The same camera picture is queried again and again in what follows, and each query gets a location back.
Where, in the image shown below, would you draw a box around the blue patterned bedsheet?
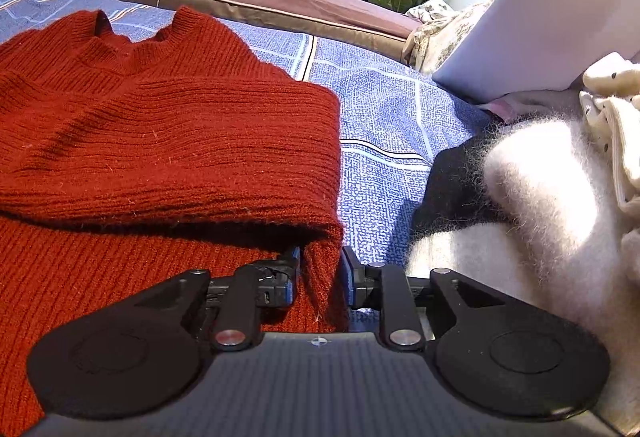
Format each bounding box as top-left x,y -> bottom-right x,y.
0,0 -> 493,333

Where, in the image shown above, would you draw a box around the red knitted sweater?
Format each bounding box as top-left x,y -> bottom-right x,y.
0,7 -> 351,437

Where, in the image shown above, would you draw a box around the pink cloth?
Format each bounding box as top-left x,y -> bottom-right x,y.
477,97 -> 521,122

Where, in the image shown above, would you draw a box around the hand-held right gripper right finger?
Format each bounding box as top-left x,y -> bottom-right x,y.
341,246 -> 506,352

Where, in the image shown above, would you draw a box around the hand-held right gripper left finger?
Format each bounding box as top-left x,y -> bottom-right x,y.
135,246 -> 303,352

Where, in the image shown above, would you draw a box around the cream spotted cloth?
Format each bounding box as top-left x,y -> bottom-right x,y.
579,52 -> 640,283

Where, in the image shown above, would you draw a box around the lilac pillow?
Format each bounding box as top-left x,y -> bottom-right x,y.
431,0 -> 640,105

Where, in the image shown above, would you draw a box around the floral blanket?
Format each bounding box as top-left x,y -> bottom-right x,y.
402,0 -> 501,75

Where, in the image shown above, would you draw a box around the black fuzzy garment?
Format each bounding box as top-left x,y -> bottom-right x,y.
410,134 -> 506,238

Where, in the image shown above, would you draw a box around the white fluffy garment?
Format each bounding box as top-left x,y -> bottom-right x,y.
402,109 -> 640,435

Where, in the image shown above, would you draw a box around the brown mattress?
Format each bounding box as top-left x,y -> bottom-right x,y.
80,0 -> 426,62

